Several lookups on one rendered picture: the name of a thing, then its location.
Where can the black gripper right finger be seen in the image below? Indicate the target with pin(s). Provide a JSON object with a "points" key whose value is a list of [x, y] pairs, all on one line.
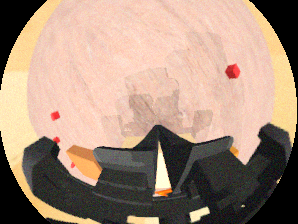
{"points": [[180, 154]]}

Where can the yellow flat bar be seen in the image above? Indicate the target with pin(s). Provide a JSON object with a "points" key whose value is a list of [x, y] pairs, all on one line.
{"points": [[233, 150]]}

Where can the pale yellow block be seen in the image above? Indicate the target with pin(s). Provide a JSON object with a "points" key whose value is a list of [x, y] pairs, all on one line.
{"points": [[162, 181]]}

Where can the small red cube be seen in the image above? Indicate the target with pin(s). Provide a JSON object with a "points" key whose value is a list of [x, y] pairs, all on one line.
{"points": [[57, 139], [55, 115], [232, 71]]}

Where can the orange square block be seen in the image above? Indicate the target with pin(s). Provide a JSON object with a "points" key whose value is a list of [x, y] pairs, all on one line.
{"points": [[84, 161]]}

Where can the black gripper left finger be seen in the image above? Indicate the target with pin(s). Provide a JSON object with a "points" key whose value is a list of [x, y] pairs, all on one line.
{"points": [[141, 158]]}

